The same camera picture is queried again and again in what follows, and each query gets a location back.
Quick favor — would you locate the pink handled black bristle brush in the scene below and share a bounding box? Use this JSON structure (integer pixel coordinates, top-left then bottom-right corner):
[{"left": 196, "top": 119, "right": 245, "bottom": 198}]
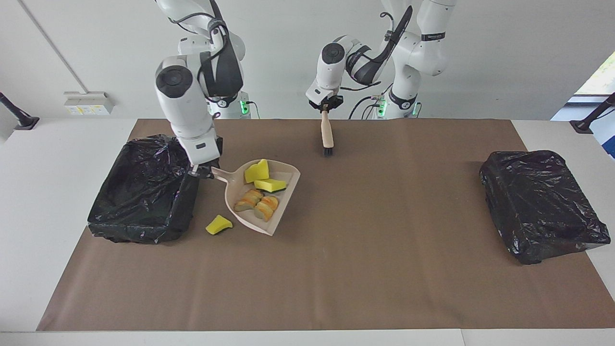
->
[{"left": 320, "top": 110, "right": 335, "bottom": 158}]

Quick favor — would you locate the pink plastic dustpan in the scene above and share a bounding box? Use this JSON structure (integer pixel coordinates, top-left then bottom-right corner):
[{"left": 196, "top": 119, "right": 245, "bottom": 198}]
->
[{"left": 210, "top": 159, "right": 301, "bottom": 236}]

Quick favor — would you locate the pale yellow chunk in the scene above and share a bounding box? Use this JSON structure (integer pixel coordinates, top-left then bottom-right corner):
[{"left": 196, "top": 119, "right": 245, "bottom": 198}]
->
[{"left": 234, "top": 189, "right": 264, "bottom": 213}]

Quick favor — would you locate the notched yellow sponge piece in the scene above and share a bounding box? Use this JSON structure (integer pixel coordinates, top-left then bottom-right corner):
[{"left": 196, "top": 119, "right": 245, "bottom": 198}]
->
[{"left": 244, "top": 159, "right": 270, "bottom": 184}]

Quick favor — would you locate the yellow sponge wedge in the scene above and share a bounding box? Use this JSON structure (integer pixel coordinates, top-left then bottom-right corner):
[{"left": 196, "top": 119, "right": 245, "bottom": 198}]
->
[{"left": 205, "top": 215, "right": 234, "bottom": 235}]

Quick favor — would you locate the green and yellow sponge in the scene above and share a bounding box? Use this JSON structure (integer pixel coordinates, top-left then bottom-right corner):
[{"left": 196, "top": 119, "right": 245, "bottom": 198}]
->
[{"left": 254, "top": 178, "right": 288, "bottom": 193}]

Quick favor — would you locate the orange striped bread piece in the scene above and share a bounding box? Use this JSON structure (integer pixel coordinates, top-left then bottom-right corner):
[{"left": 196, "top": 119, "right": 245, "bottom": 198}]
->
[{"left": 254, "top": 195, "right": 279, "bottom": 222}]

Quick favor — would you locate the black bag lined bin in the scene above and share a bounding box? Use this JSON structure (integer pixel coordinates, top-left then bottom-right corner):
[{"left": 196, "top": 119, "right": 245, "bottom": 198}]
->
[
  {"left": 87, "top": 134, "right": 202, "bottom": 245},
  {"left": 479, "top": 150, "right": 612, "bottom": 265}
]

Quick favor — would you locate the brown paper table mat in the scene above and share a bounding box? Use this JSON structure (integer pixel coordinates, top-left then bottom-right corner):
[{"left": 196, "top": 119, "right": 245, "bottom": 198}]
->
[{"left": 36, "top": 119, "right": 615, "bottom": 332}]

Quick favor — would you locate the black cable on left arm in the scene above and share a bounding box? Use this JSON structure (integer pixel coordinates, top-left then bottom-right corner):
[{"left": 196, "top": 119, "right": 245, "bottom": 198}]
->
[{"left": 339, "top": 5, "right": 447, "bottom": 120}]

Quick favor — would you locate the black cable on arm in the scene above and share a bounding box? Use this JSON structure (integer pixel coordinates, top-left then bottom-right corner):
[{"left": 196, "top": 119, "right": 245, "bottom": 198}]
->
[
  {"left": 163, "top": 10, "right": 231, "bottom": 116},
  {"left": 339, "top": 5, "right": 447, "bottom": 120}
]

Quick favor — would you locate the white wall socket box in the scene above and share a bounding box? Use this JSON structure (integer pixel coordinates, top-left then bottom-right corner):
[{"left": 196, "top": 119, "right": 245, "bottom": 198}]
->
[{"left": 64, "top": 91, "right": 115, "bottom": 115}]

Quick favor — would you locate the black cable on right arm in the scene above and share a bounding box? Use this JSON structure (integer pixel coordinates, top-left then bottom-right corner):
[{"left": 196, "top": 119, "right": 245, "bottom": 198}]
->
[{"left": 163, "top": 10, "right": 231, "bottom": 116}]

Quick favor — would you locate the black camera stand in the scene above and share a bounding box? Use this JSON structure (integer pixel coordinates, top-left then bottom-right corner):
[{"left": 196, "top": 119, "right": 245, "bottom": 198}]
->
[
  {"left": 570, "top": 91, "right": 615, "bottom": 135},
  {"left": 0, "top": 91, "right": 40, "bottom": 131}
]

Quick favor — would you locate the window with dark frame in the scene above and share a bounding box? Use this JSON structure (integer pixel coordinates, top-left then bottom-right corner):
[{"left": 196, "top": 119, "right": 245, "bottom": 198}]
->
[{"left": 574, "top": 50, "right": 615, "bottom": 97}]

